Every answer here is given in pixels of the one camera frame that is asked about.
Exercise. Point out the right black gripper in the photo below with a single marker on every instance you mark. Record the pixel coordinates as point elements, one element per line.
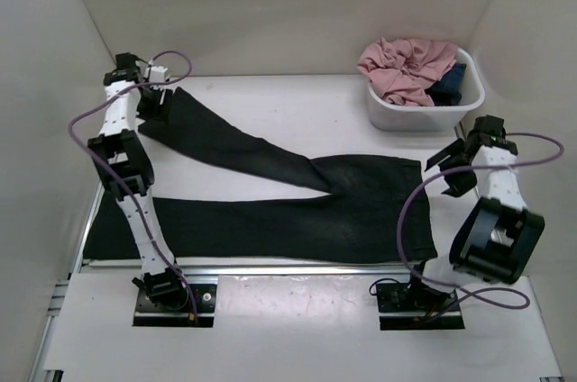
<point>459,186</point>

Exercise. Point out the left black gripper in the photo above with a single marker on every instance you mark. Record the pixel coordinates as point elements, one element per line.
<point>158,113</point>

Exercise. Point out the black denim trousers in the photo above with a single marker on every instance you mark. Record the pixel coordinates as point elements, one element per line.
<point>361,215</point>

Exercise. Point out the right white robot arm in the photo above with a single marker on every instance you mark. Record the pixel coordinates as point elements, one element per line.
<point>497,238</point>

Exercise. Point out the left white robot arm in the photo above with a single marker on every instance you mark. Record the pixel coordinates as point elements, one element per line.
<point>126,172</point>

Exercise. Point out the dark blue garment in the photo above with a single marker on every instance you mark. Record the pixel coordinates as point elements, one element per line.
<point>446,91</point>

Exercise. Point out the white plastic laundry tub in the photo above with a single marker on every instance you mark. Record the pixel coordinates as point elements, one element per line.
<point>394,118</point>

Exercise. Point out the pink garment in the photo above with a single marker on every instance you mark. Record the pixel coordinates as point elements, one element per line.
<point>400,71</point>

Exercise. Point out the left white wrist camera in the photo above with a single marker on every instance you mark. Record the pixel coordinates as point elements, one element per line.
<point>156,75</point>

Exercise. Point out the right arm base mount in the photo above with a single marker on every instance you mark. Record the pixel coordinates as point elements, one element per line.
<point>412,306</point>

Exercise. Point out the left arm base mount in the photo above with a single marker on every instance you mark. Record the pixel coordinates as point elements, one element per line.
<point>164,301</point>

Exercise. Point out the aluminium table frame rail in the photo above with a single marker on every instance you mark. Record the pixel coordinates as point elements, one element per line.
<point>280,320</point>

